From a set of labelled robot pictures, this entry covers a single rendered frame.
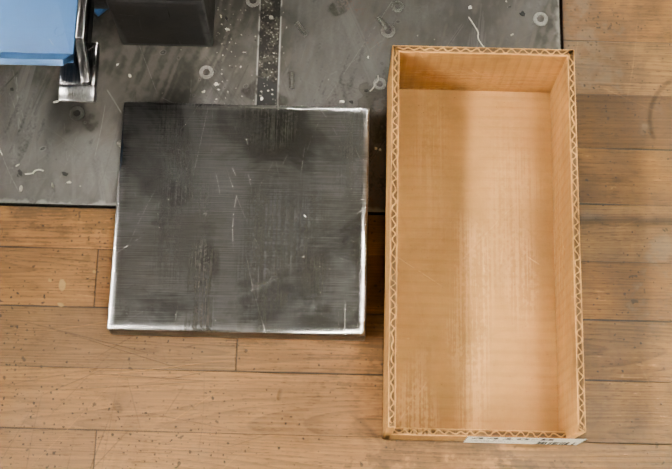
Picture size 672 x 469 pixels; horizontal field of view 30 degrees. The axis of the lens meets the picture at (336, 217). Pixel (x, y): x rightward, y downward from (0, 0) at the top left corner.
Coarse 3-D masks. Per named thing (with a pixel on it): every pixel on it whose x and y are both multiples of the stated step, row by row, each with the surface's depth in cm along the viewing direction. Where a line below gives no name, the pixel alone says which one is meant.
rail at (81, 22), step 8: (80, 0) 81; (88, 0) 81; (80, 8) 81; (88, 8) 81; (80, 16) 81; (88, 16) 82; (80, 24) 80; (80, 32) 80; (88, 32) 82; (88, 40) 82
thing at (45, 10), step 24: (0, 0) 81; (24, 0) 81; (48, 0) 81; (72, 0) 81; (0, 24) 81; (24, 24) 81; (48, 24) 81; (72, 24) 81; (0, 48) 80; (24, 48) 80; (48, 48) 80; (72, 48) 80
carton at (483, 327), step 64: (448, 64) 84; (512, 64) 84; (448, 128) 88; (512, 128) 88; (576, 128) 81; (448, 192) 86; (512, 192) 87; (576, 192) 80; (448, 256) 85; (512, 256) 85; (576, 256) 79; (384, 320) 84; (448, 320) 84; (512, 320) 84; (576, 320) 77; (384, 384) 81; (448, 384) 83; (512, 384) 83; (576, 384) 76
